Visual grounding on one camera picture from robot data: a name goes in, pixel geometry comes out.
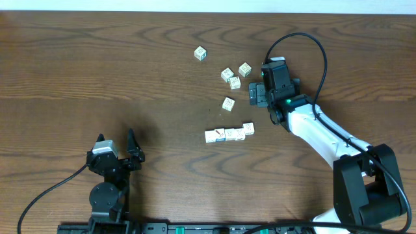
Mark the wooden block with red mark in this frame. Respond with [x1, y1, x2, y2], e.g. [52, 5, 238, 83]
[214, 128, 226, 142]

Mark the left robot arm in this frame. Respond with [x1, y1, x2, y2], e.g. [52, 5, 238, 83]
[86, 129, 145, 233]

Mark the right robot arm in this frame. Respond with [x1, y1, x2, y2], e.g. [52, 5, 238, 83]
[249, 79, 412, 233]

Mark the wooden block green edge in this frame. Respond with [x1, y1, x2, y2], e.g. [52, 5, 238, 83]
[239, 62, 252, 77]

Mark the wooden block with teal side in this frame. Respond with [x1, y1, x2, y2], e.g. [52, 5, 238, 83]
[194, 46, 207, 61]

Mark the left black cable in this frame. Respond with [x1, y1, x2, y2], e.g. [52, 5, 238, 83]
[16, 163, 90, 234]

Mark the black cable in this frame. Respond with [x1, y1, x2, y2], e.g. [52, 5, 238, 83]
[242, 32, 413, 234]
[16, 163, 90, 234]

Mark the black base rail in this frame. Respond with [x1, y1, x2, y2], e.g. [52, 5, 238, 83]
[57, 221, 384, 234]

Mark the right black cable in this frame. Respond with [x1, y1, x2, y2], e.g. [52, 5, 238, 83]
[242, 32, 413, 234]

